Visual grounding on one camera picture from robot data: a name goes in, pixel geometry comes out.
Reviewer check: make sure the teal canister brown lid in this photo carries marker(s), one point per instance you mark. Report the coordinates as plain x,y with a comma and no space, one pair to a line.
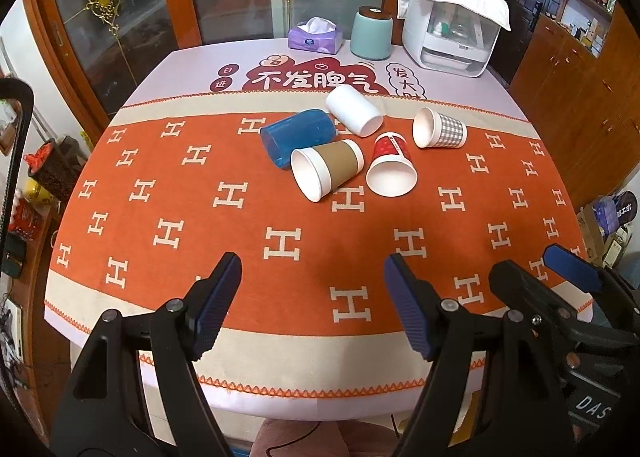
372,34

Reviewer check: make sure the orange H-pattern tablecloth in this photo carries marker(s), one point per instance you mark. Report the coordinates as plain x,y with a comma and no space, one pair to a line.
179,177

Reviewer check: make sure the white countertop appliance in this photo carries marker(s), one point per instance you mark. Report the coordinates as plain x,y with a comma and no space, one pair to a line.
449,38

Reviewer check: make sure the purple tissue pack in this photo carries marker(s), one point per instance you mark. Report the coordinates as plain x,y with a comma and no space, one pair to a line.
316,35

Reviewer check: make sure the white plastic cup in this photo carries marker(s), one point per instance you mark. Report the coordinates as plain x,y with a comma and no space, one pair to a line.
354,111

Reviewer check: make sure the brown wooden sideboard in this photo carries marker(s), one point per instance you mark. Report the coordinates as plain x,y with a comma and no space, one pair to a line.
585,108

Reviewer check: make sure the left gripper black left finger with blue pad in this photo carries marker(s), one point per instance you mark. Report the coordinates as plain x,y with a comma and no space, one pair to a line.
103,409

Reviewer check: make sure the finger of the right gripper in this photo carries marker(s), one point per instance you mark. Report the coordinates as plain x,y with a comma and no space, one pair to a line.
615,297
521,291

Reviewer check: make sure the blue translucent plastic cup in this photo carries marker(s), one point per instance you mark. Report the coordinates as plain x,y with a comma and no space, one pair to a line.
305,129

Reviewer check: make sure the grey checkered paper cup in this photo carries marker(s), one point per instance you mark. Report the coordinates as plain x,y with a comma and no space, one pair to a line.
431,129

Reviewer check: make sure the brown sleeve paper cup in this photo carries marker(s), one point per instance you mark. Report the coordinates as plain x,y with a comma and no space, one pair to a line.
320,170

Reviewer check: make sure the pink chair cushion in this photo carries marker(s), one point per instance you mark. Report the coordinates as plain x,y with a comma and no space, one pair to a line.
278,437

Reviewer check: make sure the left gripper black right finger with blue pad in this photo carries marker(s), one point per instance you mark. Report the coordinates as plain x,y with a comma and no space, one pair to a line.
515,391

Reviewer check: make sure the red paper cup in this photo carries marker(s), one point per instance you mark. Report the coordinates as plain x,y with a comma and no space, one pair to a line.
391,172

